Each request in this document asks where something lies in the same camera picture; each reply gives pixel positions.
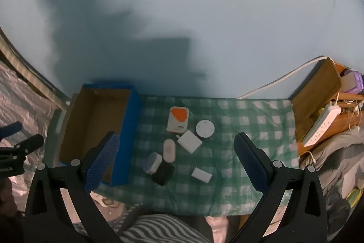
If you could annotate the green checked cloth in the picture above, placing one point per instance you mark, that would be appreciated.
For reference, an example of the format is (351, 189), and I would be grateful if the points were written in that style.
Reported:
(227, 120)

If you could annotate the white power strip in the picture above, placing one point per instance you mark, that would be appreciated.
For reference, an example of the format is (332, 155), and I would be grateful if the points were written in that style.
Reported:
(322, 125)

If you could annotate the purple container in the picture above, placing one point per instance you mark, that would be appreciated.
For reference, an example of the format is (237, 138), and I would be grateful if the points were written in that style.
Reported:
(354, 82)

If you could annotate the checked fabric trim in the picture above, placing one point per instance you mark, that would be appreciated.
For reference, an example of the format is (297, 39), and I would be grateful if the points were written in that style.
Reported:
(31, 76)

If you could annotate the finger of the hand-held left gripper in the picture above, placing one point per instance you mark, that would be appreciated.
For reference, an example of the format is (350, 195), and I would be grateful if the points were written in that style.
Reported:
(30, 142)
(12, 129)

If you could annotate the white oval case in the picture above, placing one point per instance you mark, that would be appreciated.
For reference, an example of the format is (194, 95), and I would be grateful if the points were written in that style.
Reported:
(169, 150)

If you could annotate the yellow green item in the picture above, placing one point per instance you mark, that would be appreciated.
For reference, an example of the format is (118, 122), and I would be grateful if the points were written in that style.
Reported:
(355, 195)

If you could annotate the black rectangular box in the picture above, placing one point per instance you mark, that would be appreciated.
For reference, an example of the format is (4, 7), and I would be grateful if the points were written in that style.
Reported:
(163, 173)

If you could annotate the white charger with prongs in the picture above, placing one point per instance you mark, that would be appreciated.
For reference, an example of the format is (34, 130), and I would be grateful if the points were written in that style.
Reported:
(190, 141)

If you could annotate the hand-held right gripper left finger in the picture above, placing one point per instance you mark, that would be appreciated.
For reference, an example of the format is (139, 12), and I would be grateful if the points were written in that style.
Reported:
(103, 160)

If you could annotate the round white device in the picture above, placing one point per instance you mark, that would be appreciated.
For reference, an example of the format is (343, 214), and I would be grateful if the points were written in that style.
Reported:
(205, 128)

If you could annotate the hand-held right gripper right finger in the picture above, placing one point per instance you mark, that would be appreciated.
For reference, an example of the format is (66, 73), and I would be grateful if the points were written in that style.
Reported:
(250, 161)

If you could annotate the silver crinkled sheet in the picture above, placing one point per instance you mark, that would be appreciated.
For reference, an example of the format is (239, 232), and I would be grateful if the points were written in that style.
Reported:
(25, 106)

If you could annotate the orange and white device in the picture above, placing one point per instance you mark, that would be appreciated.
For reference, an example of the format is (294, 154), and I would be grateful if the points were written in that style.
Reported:
(178, 119)

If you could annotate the grey white striped cloth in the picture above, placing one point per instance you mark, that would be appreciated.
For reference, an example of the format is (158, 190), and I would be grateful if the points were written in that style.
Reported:
(159, 228)

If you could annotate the wooden shelf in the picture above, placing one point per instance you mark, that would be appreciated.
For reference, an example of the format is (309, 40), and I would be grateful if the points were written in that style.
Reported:
(315, 92)

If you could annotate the blue cardboard box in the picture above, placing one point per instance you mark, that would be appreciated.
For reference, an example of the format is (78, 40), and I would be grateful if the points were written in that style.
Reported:
(91, 123)

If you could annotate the small white flat adapter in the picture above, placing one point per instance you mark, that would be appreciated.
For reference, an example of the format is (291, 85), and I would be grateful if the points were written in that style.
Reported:
(202, 175)

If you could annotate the small white grey box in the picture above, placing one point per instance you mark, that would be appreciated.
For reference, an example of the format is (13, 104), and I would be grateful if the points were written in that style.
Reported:
(152, 163)

